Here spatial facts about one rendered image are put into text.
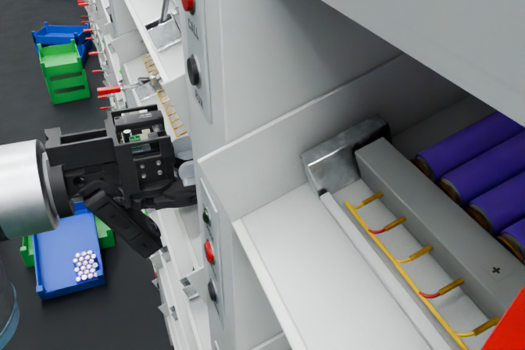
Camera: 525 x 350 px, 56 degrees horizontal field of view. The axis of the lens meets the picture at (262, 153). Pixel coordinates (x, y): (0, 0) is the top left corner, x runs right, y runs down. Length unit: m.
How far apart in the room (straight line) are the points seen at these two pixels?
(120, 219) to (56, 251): 1.30
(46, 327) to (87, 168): 1.23
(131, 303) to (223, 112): 1.45
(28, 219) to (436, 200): 0.37
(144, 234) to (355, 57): 0.36
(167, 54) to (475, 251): 0.36
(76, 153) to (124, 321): 1.19
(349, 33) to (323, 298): 0.13
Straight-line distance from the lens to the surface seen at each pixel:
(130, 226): 0.54
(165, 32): 0.51
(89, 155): 0.49
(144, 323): 1.62
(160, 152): 0.48
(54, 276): 1.80
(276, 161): 0.27
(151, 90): 0.83
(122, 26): 0.96
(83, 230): 1.85
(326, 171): 0.27
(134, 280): 1.74
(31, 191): 0.48
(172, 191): 0.50
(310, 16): 0.25
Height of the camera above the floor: 1.27
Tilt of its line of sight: 34 degrees down
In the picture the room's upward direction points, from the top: straight up
